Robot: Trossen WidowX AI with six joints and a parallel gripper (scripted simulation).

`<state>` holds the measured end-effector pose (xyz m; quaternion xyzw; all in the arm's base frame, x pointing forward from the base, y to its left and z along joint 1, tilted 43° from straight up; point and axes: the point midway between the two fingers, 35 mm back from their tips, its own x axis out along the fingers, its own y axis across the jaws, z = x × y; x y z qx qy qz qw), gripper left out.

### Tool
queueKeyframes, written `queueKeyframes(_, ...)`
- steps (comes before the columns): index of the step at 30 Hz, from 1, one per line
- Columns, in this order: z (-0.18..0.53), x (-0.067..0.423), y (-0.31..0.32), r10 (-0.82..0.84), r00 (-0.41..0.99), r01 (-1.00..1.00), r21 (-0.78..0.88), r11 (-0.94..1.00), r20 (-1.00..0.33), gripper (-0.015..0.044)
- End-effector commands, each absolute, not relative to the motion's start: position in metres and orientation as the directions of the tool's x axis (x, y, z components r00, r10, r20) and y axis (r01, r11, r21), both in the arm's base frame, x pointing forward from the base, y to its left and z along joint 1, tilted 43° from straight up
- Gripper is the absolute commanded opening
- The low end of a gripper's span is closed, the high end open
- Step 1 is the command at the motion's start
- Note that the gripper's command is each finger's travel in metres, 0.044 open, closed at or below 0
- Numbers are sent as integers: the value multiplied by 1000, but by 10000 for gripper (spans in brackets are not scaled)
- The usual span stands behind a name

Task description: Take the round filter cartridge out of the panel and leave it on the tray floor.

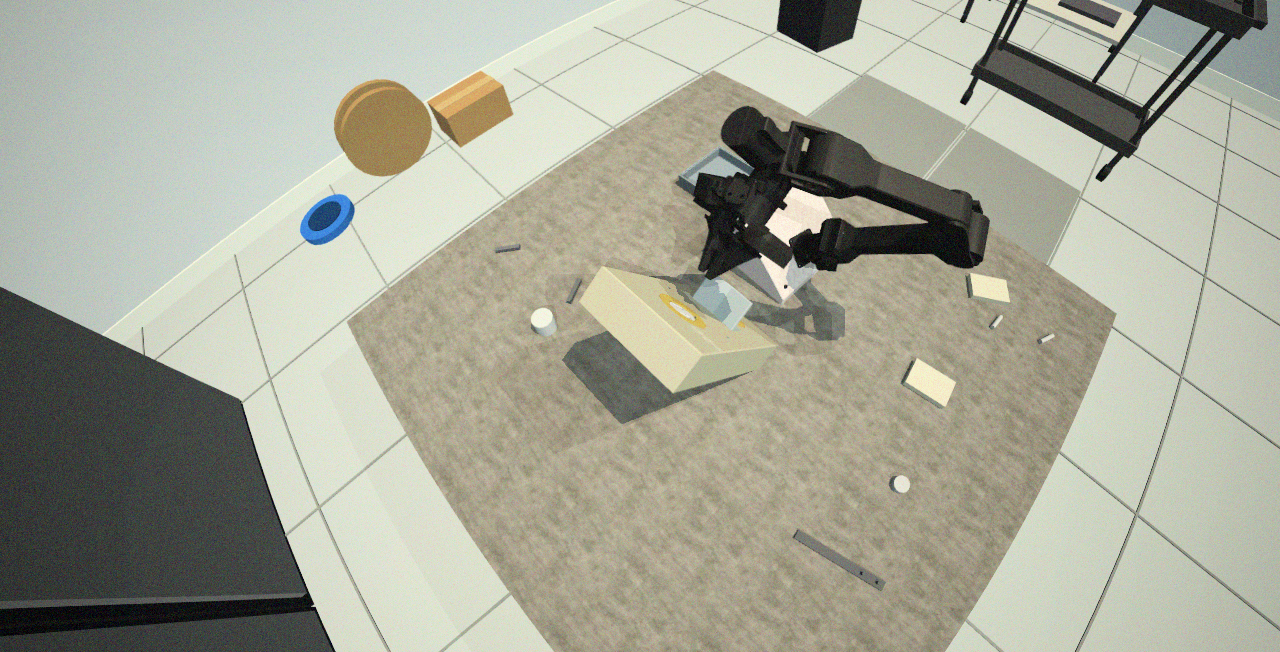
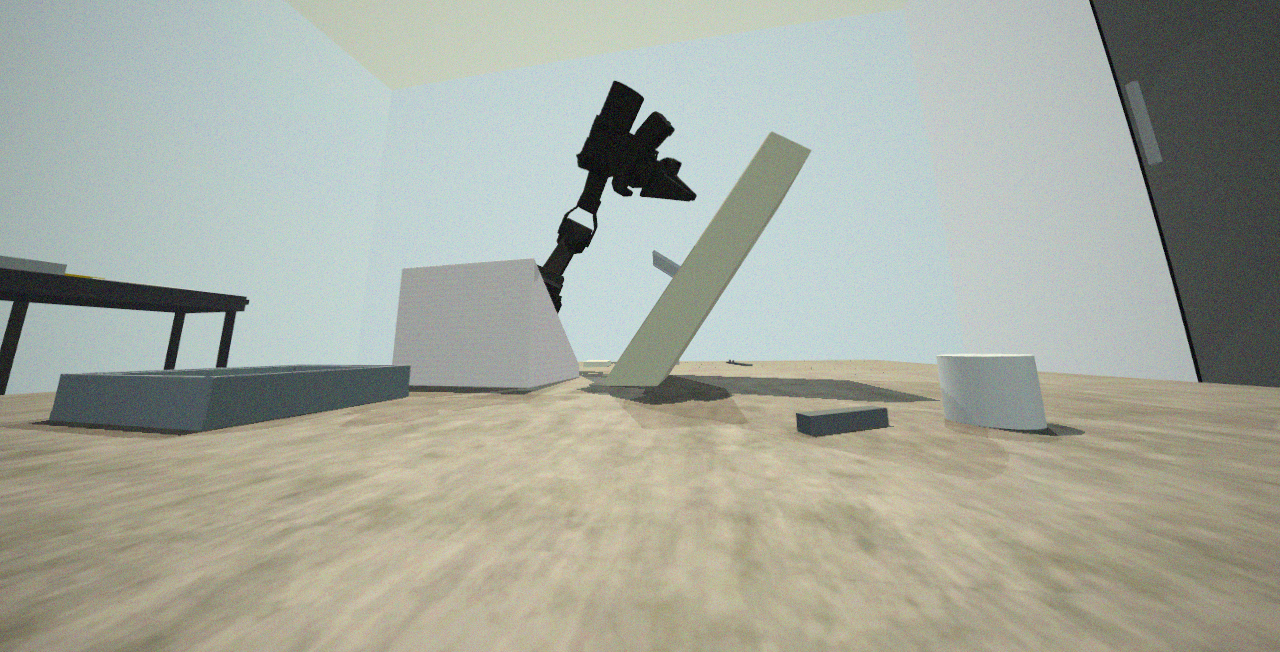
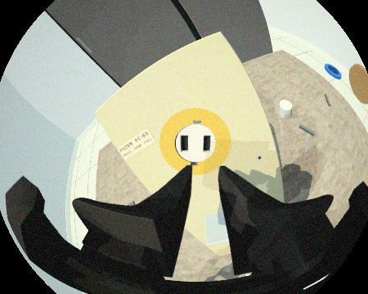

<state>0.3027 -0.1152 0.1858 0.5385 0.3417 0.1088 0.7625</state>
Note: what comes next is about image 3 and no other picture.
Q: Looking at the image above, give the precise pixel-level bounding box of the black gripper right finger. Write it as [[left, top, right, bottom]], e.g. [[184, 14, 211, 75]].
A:
[[218, 166, 334, 275]]

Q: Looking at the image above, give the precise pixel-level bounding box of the pale grey cylinder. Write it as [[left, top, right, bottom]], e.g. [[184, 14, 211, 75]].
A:
[[279, 100, 292, 118]]

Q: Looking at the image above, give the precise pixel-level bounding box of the white cylinder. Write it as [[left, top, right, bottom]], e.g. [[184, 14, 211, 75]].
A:
[[175, 121, 216, 163]]

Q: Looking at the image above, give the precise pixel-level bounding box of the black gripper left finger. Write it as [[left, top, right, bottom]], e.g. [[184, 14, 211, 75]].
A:
[[72, 164, 191, 278]]

